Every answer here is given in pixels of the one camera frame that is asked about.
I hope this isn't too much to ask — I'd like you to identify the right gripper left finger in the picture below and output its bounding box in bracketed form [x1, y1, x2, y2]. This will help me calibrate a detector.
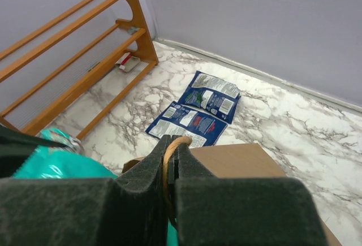
[0, 134, 172, 246]

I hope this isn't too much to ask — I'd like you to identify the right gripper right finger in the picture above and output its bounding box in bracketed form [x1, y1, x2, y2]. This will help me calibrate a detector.
[168, 137, 328, 245]

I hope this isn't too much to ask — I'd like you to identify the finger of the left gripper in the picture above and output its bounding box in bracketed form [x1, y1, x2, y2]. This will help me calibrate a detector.
[1, 126, 70, 177]

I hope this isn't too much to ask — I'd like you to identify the brown paper bag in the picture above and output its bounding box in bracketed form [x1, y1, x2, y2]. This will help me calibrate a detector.
[122, 136, 339, 245]

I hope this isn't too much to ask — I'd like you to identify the blue snack bag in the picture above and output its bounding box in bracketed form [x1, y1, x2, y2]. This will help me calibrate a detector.
[145, 101, 227, 148]
[178, 71, 240, 124]

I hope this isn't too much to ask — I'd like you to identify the teal snack packet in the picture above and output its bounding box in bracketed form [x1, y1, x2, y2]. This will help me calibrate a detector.
[13, 129, 168, 223]

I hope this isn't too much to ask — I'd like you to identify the wooden dish rack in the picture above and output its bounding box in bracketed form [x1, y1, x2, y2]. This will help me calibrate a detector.
[1, 0, 158, 137]

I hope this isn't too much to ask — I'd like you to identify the red white small box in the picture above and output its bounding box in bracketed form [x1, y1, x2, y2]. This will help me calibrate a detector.
[115, 52, 141, 72]

